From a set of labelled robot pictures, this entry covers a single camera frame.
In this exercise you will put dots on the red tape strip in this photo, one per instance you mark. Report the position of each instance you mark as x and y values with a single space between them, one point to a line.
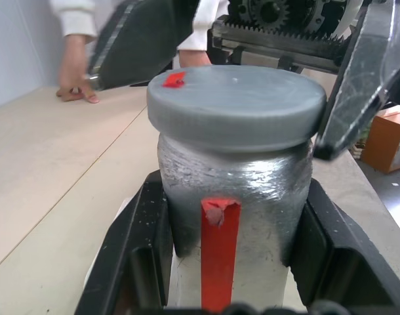
218 256

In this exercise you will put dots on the small red tape piece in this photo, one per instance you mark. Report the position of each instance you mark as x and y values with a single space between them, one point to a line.
173 79

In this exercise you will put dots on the person's bare hand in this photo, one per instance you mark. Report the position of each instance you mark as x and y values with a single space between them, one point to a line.
72 72

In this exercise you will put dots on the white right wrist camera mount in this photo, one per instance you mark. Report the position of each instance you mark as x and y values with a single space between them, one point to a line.
349 16

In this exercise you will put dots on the orange-brown cabinet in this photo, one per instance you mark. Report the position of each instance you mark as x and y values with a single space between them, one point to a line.
388 141

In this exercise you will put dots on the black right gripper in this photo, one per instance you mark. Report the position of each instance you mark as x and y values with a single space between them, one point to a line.
269 36

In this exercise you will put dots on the grey screw lid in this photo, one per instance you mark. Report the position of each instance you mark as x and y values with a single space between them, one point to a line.
239 105

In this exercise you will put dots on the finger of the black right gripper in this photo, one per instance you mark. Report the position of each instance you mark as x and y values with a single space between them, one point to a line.
144 42

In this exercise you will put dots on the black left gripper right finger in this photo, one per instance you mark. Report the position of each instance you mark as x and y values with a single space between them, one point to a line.
337 249

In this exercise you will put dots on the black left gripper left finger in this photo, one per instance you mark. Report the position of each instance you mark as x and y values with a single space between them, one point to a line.
144 229

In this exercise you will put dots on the grey plastic jar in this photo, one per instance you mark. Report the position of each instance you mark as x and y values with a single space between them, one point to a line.
269 197

